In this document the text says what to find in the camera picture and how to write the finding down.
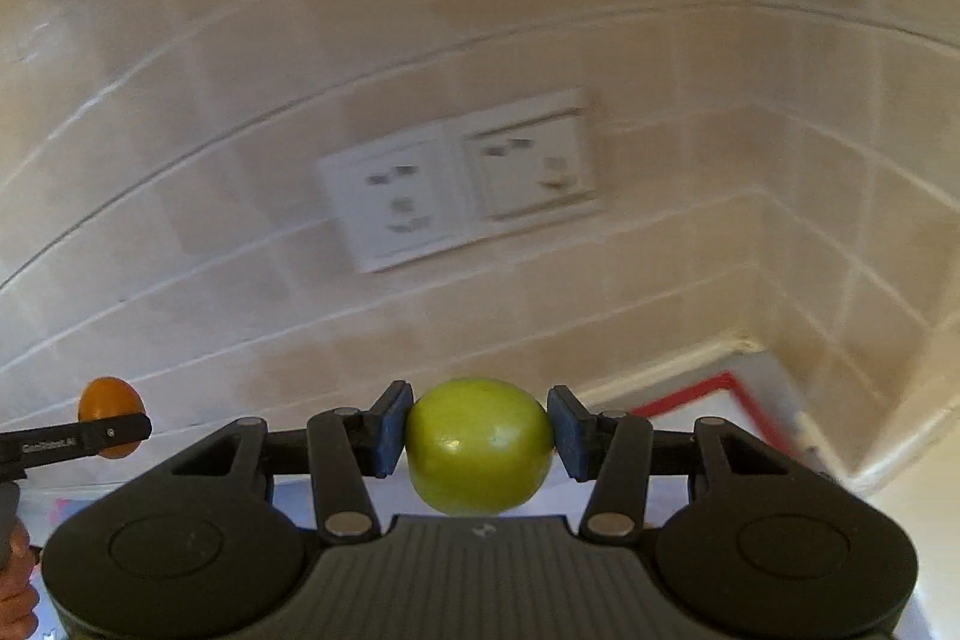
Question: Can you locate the white wall socket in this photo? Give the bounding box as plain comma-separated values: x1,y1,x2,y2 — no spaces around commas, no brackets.
316,88,601,273

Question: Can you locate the bright green apple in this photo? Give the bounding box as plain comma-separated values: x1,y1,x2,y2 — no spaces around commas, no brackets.
405,377,553,516

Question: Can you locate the red white box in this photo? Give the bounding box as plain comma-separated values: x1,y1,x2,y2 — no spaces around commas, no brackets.
623,369,835,477

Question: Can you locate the mandarin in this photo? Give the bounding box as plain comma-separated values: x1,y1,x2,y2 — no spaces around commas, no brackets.
76,377,145,422

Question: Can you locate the person's left hand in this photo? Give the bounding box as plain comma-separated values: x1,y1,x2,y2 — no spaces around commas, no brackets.
0,521,39,640

